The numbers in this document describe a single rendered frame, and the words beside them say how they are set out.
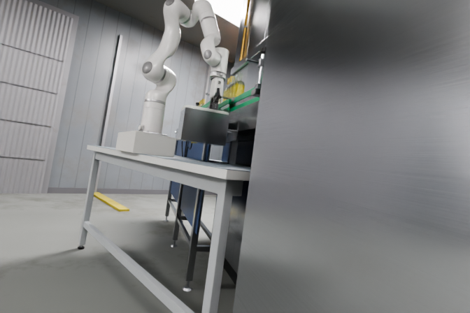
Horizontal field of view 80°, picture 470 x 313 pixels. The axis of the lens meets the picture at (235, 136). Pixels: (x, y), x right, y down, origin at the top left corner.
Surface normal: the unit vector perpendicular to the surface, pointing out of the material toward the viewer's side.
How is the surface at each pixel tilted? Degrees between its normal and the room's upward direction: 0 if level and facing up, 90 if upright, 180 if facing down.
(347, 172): 90
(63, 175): 90
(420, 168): 90
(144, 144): 90
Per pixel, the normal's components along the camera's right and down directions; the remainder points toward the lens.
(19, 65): 0.68, 0.03
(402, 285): -0.94, -0.15
